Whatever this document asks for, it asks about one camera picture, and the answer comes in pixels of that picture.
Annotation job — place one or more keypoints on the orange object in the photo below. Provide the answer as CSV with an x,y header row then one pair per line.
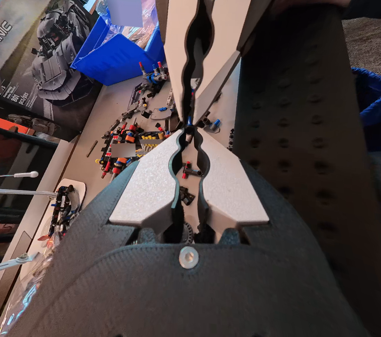
x,y
15,128

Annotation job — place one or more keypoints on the dark grey lego driveshaft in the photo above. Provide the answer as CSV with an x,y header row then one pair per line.
x,y
111,128

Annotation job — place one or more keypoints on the blue grey lego piston assembly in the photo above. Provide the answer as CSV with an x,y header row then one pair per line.
x,y
153,75

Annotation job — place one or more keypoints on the white book stand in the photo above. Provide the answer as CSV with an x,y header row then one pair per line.
x,y
77,188

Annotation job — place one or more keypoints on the blue storage bin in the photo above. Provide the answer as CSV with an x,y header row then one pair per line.
x,y
119,60

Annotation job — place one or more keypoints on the light grey lego beam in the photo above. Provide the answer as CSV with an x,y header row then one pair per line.
x,y
170,96

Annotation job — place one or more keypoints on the clear bags of lego parts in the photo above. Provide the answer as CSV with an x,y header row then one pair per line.
x,y
20,304

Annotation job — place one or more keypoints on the clear plastic bag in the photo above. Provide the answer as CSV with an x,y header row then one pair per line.
x,y
148,0

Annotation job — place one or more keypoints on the black lego link red pins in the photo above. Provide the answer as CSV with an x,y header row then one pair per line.
x,y
192,170

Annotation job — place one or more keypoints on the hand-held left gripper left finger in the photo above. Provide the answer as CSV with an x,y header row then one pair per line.
x,y
145,191

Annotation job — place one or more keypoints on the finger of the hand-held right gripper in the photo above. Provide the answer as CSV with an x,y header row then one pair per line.
x,y
178,30
229,30

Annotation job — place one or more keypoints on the black curved lego subframe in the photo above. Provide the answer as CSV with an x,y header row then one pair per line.
x,y
64,209

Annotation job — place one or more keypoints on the grey lego panel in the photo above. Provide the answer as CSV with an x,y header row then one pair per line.
x,y
160,113

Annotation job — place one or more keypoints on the black lego arm assembly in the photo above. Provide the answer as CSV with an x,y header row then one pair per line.
x,y
189,130

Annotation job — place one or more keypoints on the grey lego steering assembly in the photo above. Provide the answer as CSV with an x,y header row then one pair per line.
x,y
140,101

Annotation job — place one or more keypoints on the dark grey lego gear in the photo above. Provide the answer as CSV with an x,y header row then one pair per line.
x,y
187,232

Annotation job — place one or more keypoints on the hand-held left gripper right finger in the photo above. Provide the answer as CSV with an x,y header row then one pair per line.
x,y
235,194

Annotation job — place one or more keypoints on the blue fabric item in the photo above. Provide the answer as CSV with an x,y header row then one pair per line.
x,y
369,98

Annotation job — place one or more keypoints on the multicolour lego chassis assembly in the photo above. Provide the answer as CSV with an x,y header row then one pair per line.
x,y
125,137

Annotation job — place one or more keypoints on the dark grey lego axle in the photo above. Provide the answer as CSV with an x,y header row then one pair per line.
x,y
92,148

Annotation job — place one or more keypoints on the dark printed cardboard box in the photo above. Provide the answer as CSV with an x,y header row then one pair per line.
x,y
44,45

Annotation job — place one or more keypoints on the black lego connector pair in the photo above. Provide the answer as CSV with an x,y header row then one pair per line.
x,y
187,195

